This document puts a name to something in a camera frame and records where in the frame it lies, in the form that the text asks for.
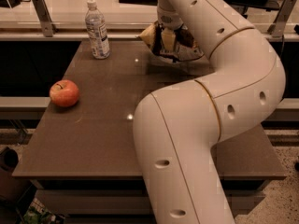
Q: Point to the brown chip bag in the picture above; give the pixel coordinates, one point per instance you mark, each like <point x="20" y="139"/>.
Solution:
<point x="186" y="48"/>

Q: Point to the left metal railing bracket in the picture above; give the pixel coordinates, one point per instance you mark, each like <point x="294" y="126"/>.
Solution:
<point x="47" y="26"/>

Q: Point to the grey table drawer base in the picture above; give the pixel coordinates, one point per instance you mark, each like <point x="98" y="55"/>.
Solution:
<point x="116" y="198"/>

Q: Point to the black object on counter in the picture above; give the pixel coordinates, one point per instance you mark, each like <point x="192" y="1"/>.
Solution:
<point x="11" y="3"/>

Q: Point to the right metal railing bracket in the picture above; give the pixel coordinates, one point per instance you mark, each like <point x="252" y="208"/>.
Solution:
<point x="277" y="28"/>

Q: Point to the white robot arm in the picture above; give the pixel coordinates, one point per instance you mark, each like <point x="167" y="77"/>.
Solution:
<point x="176" y="127"/>

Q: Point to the clear plastic water bottle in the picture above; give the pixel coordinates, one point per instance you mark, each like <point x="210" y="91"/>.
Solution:
<point x="97" y="31"/>

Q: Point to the dark bin on floor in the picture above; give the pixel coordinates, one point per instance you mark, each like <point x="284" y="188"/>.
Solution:
<point x="11" y="188"/>

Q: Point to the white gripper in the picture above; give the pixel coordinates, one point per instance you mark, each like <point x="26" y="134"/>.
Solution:
<point x="169" y="20"/>

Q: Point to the metal railing bracket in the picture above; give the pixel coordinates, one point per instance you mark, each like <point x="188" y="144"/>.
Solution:
<point x="47" y="26"/>
<point x="277" y="28"/>

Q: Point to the red apple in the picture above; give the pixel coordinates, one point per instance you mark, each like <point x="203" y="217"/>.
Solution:
<point x="64" y="93"/>

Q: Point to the green patterned bag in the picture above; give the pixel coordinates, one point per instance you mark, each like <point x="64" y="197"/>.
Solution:
<point x="38" y="213"/>

